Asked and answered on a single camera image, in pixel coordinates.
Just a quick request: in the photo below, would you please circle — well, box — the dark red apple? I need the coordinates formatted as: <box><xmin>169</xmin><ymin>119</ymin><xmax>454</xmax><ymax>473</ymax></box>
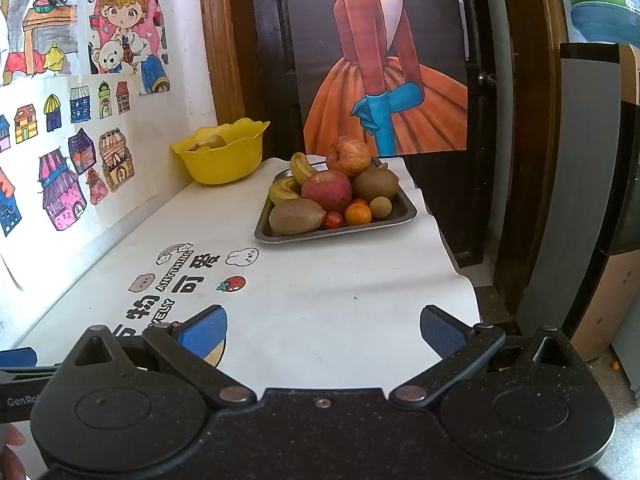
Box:
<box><xmin>301</xmin><ymin>169</ymin><xmax>353</xmax><ymax>215</ymax></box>

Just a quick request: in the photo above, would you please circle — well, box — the small orange tangerine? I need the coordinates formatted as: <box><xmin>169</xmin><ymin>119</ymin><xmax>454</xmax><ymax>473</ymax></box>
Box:
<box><xmin>345</xmin><ymin>204</ymin><xmax>373</xmax><ymax>226</ymax></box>

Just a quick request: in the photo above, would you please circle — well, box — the metal tray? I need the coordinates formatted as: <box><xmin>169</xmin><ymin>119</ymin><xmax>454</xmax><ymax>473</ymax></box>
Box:
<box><xmin>254</xmin><ymin>157</ymin><xmax>418</xmax><ymax>245</ymax></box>

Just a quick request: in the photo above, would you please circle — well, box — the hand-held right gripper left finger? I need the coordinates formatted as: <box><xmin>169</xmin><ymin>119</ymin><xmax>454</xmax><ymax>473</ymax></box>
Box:
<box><xmin>60</xmin><ymin>304</ymin><xmax>258</xmax><ymax>407</ymax></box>

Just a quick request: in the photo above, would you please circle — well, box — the yellow plastic bowl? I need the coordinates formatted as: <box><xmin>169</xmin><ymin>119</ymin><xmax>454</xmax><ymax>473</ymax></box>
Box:
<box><xmin>170</xmin><ymin>117</ymin><xmax>271</xmax><ymax>186</ymax></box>

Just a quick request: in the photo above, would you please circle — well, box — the large water bottle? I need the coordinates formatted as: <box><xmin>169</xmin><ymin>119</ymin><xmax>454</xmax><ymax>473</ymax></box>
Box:
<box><xmin>557</xmin><ymin>0</ymin><xmax>640</xmax><ymax>43</ymax></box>

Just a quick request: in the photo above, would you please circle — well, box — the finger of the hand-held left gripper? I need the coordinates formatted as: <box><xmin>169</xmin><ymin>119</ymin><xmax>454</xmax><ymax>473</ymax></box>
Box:
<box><xmin>0</xmin><ymin>347</ymin><xmax>39</xmax><ymax>369</ymax></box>
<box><xmin>0</xmin><ymin>366</ymin><xmax>60</xmax><ymax>425</ymax></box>

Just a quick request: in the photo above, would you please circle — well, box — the orange dress woman poster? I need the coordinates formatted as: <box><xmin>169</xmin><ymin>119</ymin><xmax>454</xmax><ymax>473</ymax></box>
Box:
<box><xmin>282</xmin><ymin>0</ymin><xmax>468</xmax><ymax>156</ymax></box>

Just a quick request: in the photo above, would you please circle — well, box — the yellowish fruit piece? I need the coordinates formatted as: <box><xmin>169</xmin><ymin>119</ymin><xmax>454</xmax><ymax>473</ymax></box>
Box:
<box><xmin>187</xmin><ymin>132</ymin><xmax>226</xmax><ymax>152</ymax></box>

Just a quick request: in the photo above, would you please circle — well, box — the person's left hand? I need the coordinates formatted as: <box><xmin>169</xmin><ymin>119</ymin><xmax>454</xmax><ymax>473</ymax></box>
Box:
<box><xmin>0</xmin><ymin>422</ymin><xmax>27</xmax><ymax>480</ymax></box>

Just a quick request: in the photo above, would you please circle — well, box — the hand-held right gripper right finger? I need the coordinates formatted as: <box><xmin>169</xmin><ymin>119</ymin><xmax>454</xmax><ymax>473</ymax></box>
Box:
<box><xmin>390</xmin><ymin>304</ymin><xmax>583</xmax><ymax>406</ymax></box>

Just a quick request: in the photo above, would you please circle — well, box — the yellow-red apple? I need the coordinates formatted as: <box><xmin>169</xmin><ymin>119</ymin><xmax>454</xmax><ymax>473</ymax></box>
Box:
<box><xmin>326</xmin><ymin>136</ymin><xmax>372</xmax><ymax>178</ymax></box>

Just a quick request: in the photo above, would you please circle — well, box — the brown kiwi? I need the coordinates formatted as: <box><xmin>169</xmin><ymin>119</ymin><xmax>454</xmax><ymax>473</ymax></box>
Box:
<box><xmin>268</xmin><ymin>198</ymin><xmax>326</xmax><ymax>236</ymax></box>
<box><xmin>352</xmin><ymin>167</ymin><xmax>401</xmax><ymax>203</ymax></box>

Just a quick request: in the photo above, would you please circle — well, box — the white printed table mat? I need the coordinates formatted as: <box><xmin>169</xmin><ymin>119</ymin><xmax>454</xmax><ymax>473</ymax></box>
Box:
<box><xmin>10</xmin><ymin>155</ymin><xmax>481</xmax><ymax>396</ymax></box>

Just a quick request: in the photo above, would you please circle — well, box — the pink girl drawing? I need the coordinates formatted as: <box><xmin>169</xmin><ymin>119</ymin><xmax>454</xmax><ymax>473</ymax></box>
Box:
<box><xmin>87</xmin><ymin>0</ymin><xmax>171</xmax><ymax>96</ymax></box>

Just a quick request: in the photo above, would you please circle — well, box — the cardboard box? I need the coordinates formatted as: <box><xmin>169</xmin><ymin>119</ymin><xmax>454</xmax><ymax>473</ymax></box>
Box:
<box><xmin>570</xmin><ymin>250</ymin><xmax>640</xmax><ymax>361</ymax></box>

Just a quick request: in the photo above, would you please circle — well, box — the wooden door frame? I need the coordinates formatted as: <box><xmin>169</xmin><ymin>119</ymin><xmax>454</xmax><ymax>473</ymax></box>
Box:
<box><xmin>197</xmin><ymin>0</ymin><xmax>568</xmax><ymax>321</ymax></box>

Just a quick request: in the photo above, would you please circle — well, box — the grey cabinet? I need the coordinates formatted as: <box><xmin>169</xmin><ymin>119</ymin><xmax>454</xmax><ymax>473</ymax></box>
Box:
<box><xmin>515</xmin><ymin>42</ymin><xmax>640</xmax><ymax>336</ymax></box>

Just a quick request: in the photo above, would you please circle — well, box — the colourful houses drawing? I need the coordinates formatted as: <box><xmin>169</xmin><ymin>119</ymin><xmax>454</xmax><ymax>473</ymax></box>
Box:
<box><xmin>0</xmin><ymin>72</ymin><xmax>160</xmax><ymax>291</ymax></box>

